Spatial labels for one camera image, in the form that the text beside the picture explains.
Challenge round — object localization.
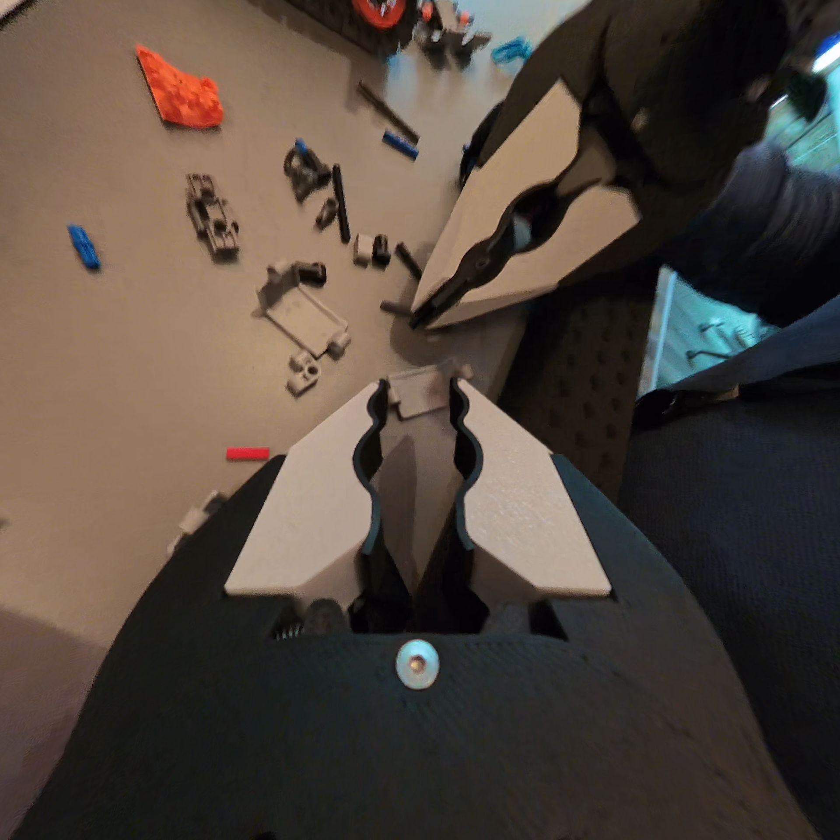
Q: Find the long black axle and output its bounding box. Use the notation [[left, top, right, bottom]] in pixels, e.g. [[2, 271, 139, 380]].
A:
[[357, 80, 421, 145], [331, 164, 352, 245]]

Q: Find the grey orange tracked toy robot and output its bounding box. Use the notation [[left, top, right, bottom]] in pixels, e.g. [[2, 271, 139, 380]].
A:
[[308, 0, 421, 56]]

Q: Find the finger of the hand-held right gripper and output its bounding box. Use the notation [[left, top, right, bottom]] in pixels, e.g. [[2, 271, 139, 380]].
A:
[[410, 79, 586, 317], [419, 182, 642, 330]]

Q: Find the person's clothed body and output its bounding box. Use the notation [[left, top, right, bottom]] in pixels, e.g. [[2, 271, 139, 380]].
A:
[[617, 295, 840, 840]]

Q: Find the orange wedge brick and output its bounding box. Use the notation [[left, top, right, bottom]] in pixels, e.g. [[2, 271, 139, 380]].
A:
[[134, 42, 225, 129]]

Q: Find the grey double connector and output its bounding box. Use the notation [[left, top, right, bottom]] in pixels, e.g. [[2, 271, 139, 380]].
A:
[[287, 351, 322, 396]]

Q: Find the grey panel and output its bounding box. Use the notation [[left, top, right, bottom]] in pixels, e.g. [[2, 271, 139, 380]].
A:
[[387, 364, 473, 421], [256, 261, 350, 358]]

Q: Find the grey H-shaped connector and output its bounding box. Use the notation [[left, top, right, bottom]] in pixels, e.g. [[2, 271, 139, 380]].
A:
[[185, 174, 240, 260]]

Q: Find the person's right forearm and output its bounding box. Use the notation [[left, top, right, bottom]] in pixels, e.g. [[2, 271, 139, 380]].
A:
[[663, 141, 840, 326]]

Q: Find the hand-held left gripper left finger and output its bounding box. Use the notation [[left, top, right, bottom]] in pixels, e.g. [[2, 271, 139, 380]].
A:
[[224, 379, 412, 632]]

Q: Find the grey bracket with orange bush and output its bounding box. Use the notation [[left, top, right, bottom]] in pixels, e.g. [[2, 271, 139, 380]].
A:
[[413, 0, 493, 70]]

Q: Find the small light grey connector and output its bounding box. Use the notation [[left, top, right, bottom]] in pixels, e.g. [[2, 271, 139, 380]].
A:
[[167, 491, 227, 555]]

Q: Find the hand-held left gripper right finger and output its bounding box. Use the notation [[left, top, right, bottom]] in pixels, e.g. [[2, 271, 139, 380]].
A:
[[420, 377, 613, 631]]

